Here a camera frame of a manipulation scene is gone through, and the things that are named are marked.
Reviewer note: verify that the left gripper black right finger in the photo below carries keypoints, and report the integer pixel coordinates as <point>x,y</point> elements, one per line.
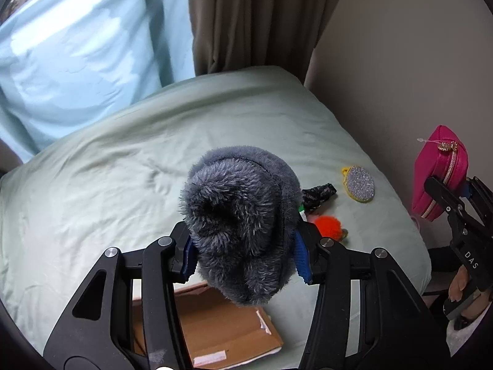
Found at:
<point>368,315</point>

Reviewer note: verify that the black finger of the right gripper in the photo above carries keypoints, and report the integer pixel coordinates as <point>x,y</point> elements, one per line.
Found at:
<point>447,200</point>
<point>480,197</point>

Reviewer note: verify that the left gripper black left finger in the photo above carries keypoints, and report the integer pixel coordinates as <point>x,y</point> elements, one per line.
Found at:
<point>124,315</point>

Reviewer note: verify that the magenta zip pouch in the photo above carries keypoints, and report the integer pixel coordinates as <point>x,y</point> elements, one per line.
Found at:
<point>445,157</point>

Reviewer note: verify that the orange fluffy pompom toy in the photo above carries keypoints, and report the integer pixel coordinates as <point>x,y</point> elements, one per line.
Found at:
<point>330,227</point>

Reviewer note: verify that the grey fluffy sock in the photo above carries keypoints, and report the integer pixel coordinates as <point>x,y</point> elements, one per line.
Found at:
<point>241,205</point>

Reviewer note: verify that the green wet wipes pack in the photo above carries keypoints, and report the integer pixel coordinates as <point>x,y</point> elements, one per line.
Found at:
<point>302,213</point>

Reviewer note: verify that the glittery silver oval pad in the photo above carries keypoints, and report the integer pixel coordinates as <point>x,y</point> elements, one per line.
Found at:
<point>358,183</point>

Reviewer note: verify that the brown cardboard box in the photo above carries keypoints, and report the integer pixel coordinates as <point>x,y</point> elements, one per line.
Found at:
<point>221,335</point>

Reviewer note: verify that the black scrunchie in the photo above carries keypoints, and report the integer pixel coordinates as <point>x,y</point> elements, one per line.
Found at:
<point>315,197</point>

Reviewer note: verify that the brown curtain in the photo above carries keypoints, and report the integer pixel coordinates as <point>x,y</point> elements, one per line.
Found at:
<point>235,34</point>

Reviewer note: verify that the light blue pillow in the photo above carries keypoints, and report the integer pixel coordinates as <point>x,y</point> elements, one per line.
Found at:
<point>66,64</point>

